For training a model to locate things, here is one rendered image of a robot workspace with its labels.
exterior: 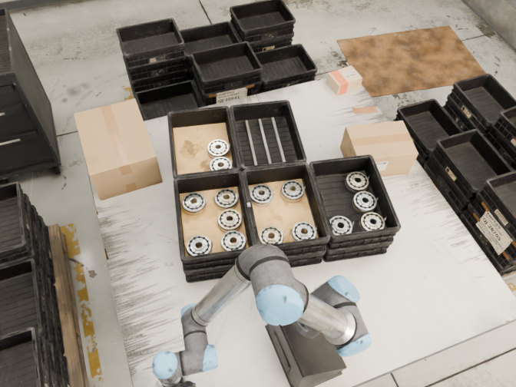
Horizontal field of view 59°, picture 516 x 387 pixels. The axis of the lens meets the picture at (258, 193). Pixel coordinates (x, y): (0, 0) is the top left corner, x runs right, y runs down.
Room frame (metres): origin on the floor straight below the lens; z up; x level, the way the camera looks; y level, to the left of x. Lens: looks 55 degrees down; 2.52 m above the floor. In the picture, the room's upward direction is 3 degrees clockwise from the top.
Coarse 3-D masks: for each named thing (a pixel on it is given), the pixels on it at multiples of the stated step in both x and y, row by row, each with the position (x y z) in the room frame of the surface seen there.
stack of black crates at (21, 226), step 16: (0, 192) 1.28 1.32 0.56; (16, 192) 1.31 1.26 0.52; (0, 208) 1.23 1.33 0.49; (16, 208) 1.23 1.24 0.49; (32, 208) 1.31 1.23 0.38; (0, 224) 1.13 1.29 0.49; (16, 224) 1.14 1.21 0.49; (32, 224) 1.18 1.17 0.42; (0, 240) 1.04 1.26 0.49; (16, 240) 1.05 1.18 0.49; (32, 240) 1.06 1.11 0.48; (48, 240) 1.23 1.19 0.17; (0, 256) 0.93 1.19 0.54; (16, 256) 0.95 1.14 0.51; (32, 256) 0.97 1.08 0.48; (48, 256) 1.11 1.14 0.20; (48, 272) 0.99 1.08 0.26
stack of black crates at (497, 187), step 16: (512, 176) 1.58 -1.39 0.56; (480, 192) 1.50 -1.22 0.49; (496, 192) 1.44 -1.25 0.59; (512, 192) 1.52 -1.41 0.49; (480, 208) 1.45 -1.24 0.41; (496, 208) 1.38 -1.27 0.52; (512, 208) 1.41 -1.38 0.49; (464, 224) 1.47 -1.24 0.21; (512, 224) 1.28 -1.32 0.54; (480, 240) 1.33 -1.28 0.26; (496, 256) 1.23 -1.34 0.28; (512, 256) 1.17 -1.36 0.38
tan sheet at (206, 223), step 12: (204, 192) 1.17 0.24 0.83; (216, 192) 1.17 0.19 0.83; (180, 204) 1.09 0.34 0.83; (192, 216) 1.04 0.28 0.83; (204, 216) 1.04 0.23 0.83; (216, 216) 1.05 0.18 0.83; (192, 228) 0.98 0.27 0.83; (204, 228) 0.98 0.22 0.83; (216, 228) 0.98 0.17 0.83; (240, 228) 0.99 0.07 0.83; (216, 240) 0.92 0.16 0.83; (216, 252) 0.87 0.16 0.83
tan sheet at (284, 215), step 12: (300, 180) 1.26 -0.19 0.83; (276, 192) 1.19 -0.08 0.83; (252, 204) 1.12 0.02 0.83; (276, 204) 1.12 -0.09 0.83; (288, 204) 1.13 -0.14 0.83; (300, 204) 1.13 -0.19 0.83; (264, 216) 1.06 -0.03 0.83; (276, 216) 1.06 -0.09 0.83; (288, 216) 1.07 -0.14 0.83; (300, 216) 1.07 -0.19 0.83; (312, 216) 1.07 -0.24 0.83; (288, 228) 1.00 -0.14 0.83; (288, 240) 0.94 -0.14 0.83
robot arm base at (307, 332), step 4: (296, 324) 0.55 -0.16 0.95; (300, 324) 0.54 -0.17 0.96; (296, 328) 0.53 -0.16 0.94; (300, 328) 0.53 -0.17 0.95; (304, 328) 0.53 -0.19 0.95; (308, 328) 0.53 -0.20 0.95; (300, 332) 0.52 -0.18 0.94; (304, 332) 0.52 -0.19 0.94; (308, 332) 0.52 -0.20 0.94; (312, 332) 0.53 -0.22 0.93; (316, 332) 0.53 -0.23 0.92; (308, 336) 0.52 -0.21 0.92; (312, 336) 0.52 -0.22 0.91
